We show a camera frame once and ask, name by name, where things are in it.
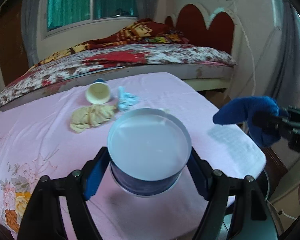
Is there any blue cloth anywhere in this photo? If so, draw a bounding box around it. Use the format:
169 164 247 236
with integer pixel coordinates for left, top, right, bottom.
212 96 288 147

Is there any blue white paper bowl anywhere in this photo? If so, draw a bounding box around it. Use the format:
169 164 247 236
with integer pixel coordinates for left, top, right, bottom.
107 108 192 197

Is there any beige cloth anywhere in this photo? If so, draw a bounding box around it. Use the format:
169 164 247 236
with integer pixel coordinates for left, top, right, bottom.
70 104 117 133

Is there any blue white paper cup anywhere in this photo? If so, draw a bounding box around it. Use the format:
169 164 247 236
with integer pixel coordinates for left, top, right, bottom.
85 79 111 105

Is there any light blue glove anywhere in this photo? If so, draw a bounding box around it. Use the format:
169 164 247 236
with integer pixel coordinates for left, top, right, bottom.
117 87 139 112

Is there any grey curtain right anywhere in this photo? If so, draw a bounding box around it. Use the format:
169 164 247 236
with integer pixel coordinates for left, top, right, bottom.
265 2 300 107

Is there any brown wooden door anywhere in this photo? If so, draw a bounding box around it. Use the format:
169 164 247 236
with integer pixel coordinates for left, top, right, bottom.
0 0 29 85

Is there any red patterned blanket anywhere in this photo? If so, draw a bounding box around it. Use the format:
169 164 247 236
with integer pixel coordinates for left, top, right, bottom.
30 18 189 69

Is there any floral bed sheet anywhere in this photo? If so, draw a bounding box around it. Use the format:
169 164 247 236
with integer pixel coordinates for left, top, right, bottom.
0 43 237 107

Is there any window with green curtain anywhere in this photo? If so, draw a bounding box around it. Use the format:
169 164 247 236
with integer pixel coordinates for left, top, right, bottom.
42 0 138 37

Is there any grey curtain left of window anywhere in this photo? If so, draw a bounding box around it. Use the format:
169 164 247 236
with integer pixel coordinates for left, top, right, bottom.
21 0 40 68

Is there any bed frame with red headboard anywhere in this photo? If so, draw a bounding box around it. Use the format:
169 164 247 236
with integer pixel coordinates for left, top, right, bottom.
0 3 242 118

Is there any white power cable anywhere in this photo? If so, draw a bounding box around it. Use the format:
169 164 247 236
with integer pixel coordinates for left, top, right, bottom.
214 0 257 95

